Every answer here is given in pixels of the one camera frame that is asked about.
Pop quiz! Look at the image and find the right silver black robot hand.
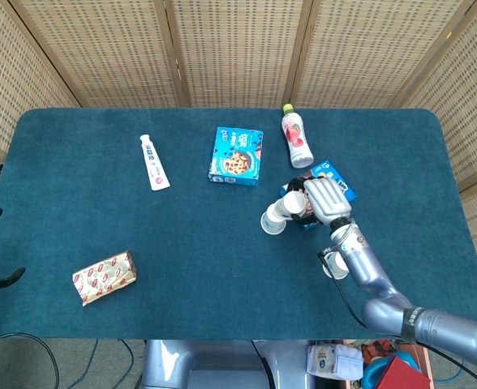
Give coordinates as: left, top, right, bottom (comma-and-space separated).
286, 174, 353, 227

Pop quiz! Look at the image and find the white floral paper cup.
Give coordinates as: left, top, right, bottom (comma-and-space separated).
260, 204, 288, 236
277, 190, 307, 218
322, 250, 350, 280

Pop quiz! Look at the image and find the blue brown cookie box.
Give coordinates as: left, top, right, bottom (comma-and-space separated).
281, 160, 357, 232

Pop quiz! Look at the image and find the green capped drink bottle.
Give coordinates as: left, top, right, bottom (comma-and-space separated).
281, 103, 315, 169

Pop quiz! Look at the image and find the light blue cookie box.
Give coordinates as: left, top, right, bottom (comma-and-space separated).
208, 126, 264, 188

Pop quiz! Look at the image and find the gold red printed snack pack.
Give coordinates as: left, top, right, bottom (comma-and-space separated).
71, 250, 138, 307

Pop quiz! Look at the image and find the blue felt table cloth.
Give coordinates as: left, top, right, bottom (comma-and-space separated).
0, 107, 477, 340

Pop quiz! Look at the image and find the white plastic package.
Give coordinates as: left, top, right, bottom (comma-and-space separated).
306, 343, 364, 381

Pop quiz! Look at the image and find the white toothpaste tube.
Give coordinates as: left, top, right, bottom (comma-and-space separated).
139, 134, 171, 191

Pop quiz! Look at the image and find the wicker folding screen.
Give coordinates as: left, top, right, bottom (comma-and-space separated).
0, 0, 477, 293

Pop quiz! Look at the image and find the blue round object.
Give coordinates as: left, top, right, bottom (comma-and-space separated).
362, 350, 420, 389

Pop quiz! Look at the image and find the red box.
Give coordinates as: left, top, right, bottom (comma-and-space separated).
374, 355, 432, 389

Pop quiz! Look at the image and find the grey robot torso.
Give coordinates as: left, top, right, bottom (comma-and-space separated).
140, 339, 316, 389

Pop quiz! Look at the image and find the black floor cable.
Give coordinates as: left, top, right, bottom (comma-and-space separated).
0, 331, 60, 389

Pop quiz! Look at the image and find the blue floor cable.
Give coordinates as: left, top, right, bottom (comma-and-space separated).
72, 339, 100, 386

